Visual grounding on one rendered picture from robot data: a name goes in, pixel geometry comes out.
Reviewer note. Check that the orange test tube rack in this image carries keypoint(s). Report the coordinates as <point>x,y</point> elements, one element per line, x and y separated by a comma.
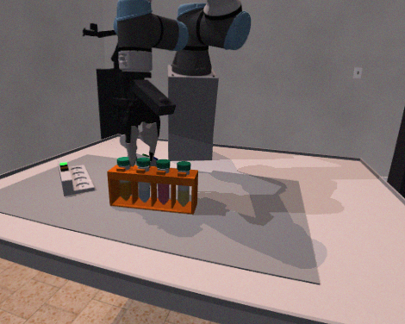
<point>173,177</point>

